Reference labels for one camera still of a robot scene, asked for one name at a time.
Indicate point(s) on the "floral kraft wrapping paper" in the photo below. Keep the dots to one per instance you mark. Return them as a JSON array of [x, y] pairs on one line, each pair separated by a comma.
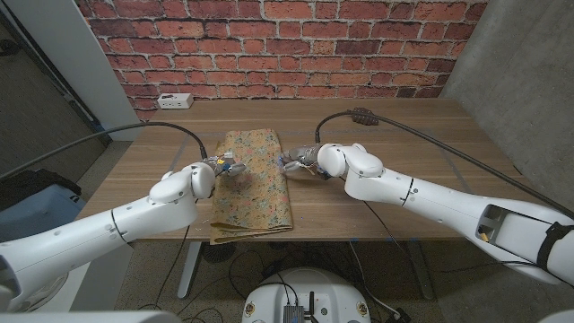
[[251, 179]]

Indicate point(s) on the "black cloth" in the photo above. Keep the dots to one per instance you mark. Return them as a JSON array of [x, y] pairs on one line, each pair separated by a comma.
[[31, 184]]

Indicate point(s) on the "grey table leg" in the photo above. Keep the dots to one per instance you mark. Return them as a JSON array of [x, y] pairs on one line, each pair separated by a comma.
[[419, 269]]

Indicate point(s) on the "white power strip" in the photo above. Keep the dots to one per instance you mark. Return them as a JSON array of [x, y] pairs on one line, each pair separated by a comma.
[[175, 101]]

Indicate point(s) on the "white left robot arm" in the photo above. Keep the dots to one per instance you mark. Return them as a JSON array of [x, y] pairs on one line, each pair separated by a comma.
[[112, 229]]

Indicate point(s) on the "grey electronics box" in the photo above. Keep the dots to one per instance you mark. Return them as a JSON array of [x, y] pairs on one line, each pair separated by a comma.
[[293, 314]]

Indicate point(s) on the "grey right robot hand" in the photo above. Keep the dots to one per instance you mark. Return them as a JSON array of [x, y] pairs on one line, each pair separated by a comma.
[[302, 158]]

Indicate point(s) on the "white table leg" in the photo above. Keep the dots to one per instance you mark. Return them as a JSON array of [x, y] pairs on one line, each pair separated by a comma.
[[188, 269]]

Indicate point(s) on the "black floor fan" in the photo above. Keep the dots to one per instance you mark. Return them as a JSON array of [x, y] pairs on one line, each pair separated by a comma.
[[217, 252]]

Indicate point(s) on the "red brick printed backdrop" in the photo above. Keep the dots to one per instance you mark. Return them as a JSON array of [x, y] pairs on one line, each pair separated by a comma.
[[278, 45]]

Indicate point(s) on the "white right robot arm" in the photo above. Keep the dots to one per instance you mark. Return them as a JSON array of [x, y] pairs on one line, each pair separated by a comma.
[[448, 206]]

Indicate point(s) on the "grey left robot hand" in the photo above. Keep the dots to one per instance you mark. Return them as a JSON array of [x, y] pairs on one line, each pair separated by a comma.
[[226, 166]]

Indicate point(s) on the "brown pinecone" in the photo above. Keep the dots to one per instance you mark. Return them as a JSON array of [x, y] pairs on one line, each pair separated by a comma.
[[365, 117]]

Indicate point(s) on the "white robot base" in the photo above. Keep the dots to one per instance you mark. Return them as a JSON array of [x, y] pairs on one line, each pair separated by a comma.
[[309, 287]]

